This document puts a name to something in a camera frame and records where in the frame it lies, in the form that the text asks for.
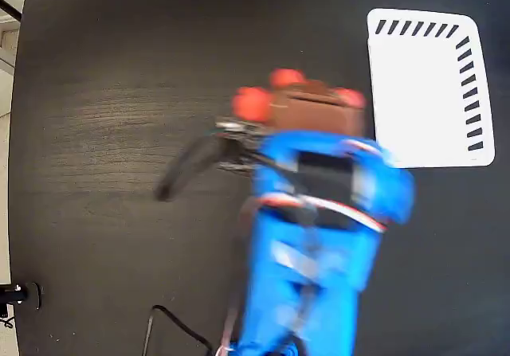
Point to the black metal bar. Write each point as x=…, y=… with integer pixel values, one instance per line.
x=10, y=8

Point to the red turtle toy grey shell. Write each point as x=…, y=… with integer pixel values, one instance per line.
x=251, y=103

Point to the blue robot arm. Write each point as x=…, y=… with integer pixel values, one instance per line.
x=315, y=252

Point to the white plastic tray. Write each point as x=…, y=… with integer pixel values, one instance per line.
x=422, y=97

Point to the bare camera circuit board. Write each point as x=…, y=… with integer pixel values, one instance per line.
x=239, y=137

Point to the black table clamp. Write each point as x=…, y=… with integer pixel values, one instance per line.
x=20, y=294

